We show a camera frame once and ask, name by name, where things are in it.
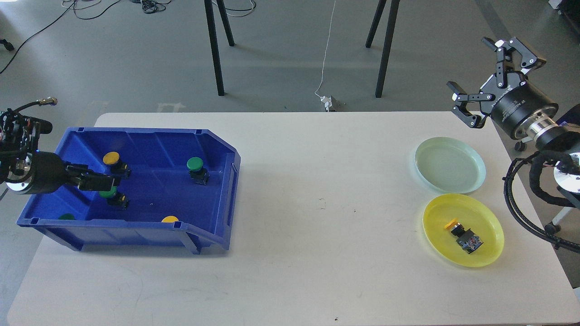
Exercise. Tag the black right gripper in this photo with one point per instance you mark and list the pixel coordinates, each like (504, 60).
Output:
(507, 96)

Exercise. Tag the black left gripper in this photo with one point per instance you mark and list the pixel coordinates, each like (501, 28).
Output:
(47, 172)

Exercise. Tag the green button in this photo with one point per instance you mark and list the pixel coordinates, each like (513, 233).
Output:
(198, 173)
(115, 198)

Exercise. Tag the yellow button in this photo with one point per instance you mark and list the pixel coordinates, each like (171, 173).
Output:
(465, 238)
(116, 165)

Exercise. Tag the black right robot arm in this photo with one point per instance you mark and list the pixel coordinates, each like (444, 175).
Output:
(554, 168)

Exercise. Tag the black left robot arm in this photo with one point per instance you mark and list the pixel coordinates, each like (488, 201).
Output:
(26, 170)

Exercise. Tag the green button left corner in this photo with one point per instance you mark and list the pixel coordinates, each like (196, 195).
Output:
(67, 217)

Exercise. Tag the light green plate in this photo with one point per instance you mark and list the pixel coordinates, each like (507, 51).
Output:
(449, 165)

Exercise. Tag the yellow button front edge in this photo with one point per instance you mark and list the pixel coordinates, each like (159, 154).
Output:
(169, 219)

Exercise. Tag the yellow plate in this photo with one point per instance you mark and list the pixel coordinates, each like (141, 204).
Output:
(473, 215)

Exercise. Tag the blue plastic bin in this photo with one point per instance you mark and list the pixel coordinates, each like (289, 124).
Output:
(159, 185)

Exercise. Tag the white wheeled chair base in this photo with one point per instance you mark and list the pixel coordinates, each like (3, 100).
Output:
(553, 227)

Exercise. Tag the black right stand legs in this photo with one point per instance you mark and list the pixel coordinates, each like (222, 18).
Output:
(388, 39)

